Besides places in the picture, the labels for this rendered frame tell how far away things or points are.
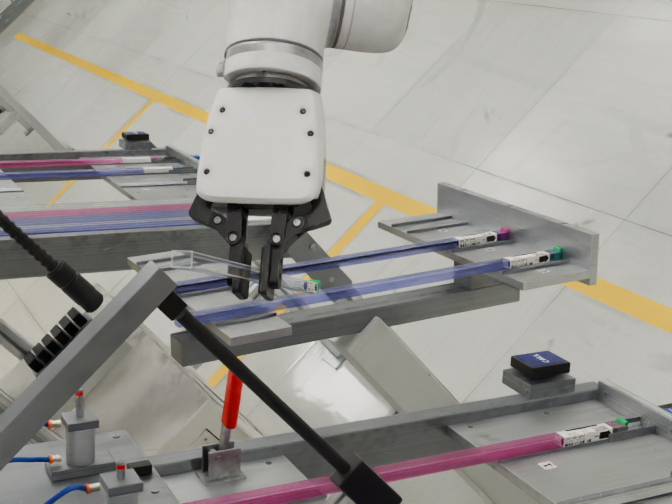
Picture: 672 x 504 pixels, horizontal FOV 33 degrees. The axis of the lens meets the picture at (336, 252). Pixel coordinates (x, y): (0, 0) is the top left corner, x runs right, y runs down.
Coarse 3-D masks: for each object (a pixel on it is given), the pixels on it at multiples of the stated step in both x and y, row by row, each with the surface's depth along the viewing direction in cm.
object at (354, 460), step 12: (348, 456) 68; (360, 468) 66; (336, 480) 67; (348, 480) 66; (360, 480) 67; (372, 480) 67; (348, 492) 67; (360, 492) 67; (372, 492) 67; (384, 492) 68; (396, 492) 68
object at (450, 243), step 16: (448, 240) 145; (336, 256) 138; (352, 256) 138; (368, 256) 139; (384, 256) 140; (400, 256) 141; (288, 272) 134; (304, 272) 135; (176, 288) 128; (192, 288) 129; (208, 288) 130
